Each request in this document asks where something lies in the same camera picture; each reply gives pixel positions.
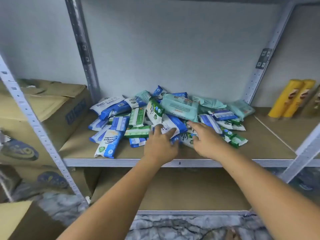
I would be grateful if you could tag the person's left hand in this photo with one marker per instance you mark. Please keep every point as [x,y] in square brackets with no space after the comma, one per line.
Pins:
[159,147]

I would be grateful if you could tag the person's right hand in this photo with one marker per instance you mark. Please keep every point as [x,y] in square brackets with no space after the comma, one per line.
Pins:
[210,143]

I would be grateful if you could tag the small blue packets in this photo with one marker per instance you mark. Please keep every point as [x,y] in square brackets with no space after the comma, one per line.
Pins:
[175,122]

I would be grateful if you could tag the pile of wipe packets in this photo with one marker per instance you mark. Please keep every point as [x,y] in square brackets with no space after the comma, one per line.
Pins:
[120,110]

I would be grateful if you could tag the grey metal shelf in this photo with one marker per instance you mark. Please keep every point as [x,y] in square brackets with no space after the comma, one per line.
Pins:
[100,162]

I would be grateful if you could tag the person's right forearm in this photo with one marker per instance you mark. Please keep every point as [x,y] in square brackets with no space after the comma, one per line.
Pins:
[270,197]

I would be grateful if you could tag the person's left forearm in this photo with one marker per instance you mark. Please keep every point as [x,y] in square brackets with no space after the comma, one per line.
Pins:
[115,207]

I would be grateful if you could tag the yellow bottle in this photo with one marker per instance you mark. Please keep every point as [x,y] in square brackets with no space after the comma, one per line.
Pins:
[282,100]
[300,100]

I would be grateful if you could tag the cardboard box blue print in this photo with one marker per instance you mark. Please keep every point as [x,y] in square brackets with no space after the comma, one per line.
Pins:
[55,180]
[45,112]

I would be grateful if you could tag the plain cardboard box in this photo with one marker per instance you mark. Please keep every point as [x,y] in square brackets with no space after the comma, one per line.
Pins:
[20,222]

